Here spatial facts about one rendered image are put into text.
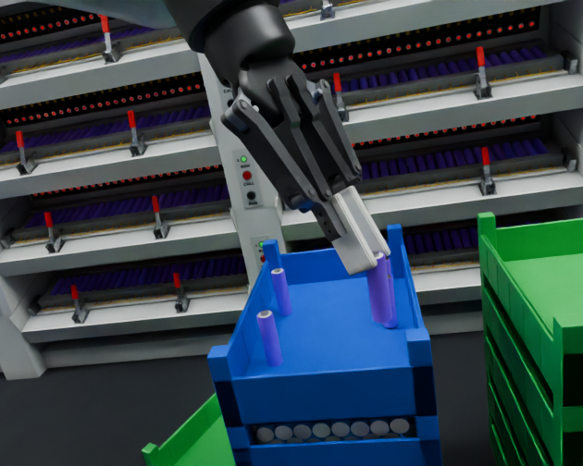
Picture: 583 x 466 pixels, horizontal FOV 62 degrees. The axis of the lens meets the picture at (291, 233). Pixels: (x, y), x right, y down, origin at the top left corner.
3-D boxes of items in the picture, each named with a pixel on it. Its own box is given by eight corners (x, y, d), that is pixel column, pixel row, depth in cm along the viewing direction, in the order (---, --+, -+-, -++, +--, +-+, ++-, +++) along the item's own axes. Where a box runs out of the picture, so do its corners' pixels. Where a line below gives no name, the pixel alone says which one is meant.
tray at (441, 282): (584, 289, 101) (596, 239, 93) (299, 317, 112) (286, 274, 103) (550, 228, 117) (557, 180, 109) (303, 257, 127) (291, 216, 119)
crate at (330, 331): (439, 415, 44) (431, 338, 41) (224, 427, 47) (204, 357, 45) (406, 274, 71) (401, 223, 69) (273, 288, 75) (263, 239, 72)
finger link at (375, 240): (325, 200, 45) (329, 197, 45) (363, 265, 45) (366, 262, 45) (349, 187, 43) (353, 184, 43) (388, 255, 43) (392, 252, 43)
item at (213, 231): (242, 247, 107) (225, 196, 99) (2, 276, 118) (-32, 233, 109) (254, 194, 123) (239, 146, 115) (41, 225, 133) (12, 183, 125)
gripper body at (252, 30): (229, 0, 37) (288, 107, 37) (294, -2, 43) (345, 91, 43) (180, 57, 42) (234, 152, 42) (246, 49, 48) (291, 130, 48)
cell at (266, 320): (281, 366, 54) (270, 315, 52) (266, 367, 55) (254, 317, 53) (284, 357, 56) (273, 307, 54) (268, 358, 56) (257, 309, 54)
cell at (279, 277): (291, 315, 65) (282, 271, 63) (278, 316, 65) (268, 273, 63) (293, 309, 67) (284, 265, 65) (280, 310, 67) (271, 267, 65)
